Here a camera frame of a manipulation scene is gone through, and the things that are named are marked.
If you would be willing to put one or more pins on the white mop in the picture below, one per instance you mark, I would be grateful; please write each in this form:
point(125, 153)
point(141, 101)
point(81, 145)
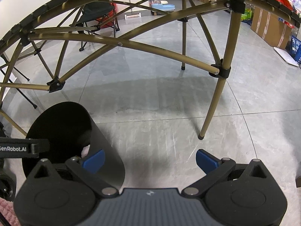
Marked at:
point(132, 16)

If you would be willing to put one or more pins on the large taped cardboard box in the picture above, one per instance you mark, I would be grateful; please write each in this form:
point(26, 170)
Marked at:
point(268, 26)

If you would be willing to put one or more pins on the black camera tripod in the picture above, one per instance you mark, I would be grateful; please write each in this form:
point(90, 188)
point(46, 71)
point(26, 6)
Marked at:
point(34, 105)

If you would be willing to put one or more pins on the white flat board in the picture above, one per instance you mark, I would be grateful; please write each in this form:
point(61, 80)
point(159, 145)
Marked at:
point(285, 55)

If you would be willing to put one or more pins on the green bag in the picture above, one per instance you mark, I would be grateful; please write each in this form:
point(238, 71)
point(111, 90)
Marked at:
point(247, 14)

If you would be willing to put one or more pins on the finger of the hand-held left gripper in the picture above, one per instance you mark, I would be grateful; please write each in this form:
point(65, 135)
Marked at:
point(41, 146)

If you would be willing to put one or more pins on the person's pink fleece clothing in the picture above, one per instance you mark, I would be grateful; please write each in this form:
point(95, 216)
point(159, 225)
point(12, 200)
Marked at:
point(4, 210)

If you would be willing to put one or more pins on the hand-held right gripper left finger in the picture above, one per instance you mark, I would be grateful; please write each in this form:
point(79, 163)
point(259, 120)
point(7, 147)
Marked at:
point(94, 161)

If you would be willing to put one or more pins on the black folding chair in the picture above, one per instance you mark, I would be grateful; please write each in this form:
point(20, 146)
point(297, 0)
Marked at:
point(96, 11)

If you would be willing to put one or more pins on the tan folding slat table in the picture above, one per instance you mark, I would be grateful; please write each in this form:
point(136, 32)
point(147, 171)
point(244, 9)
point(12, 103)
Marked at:
point(226, 51)

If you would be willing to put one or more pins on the blue pet feeder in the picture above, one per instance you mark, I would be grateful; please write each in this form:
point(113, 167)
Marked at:
point(162, 7)

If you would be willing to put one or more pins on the black trash bin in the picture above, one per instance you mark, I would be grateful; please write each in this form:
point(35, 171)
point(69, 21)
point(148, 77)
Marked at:
point(108, 150)

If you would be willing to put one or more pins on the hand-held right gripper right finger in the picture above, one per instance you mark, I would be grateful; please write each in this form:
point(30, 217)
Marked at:
point(207, 161)

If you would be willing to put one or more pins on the blue and white bag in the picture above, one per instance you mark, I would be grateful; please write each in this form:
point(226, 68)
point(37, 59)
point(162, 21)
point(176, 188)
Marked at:
point(295, 49)

